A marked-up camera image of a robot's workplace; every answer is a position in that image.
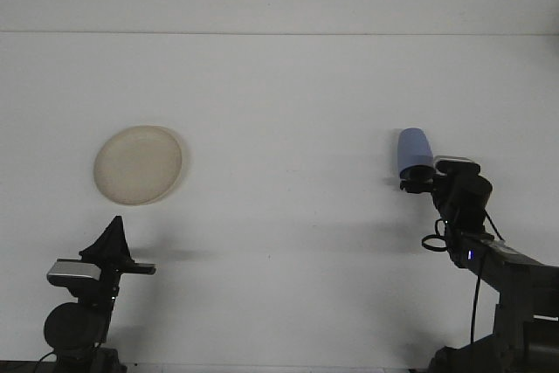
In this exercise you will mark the pale blue cup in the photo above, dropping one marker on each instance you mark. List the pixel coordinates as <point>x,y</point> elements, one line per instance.
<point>414,146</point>

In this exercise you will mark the pale round plate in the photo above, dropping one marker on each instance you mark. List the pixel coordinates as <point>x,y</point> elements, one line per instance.
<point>135,167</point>

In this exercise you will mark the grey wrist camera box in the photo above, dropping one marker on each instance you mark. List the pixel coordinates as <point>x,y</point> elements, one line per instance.
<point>456,165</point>
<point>72,271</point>

